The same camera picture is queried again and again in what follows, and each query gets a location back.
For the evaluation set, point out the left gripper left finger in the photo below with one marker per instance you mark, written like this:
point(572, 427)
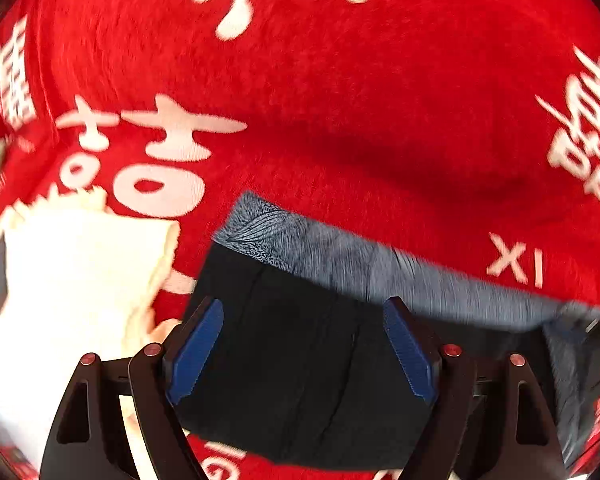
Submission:
point(88, 438)

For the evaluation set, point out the black pants with patterned stripe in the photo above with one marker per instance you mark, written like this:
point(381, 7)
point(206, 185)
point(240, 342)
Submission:
point(303, 371)

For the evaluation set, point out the black smartphone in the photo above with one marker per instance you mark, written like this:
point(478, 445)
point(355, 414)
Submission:
point(3, 279)

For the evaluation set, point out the red blanket with white characters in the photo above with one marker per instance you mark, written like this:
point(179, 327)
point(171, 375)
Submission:
point(465, 133)

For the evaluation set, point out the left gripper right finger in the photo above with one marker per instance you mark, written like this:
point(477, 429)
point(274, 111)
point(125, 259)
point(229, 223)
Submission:
point(451, 382)

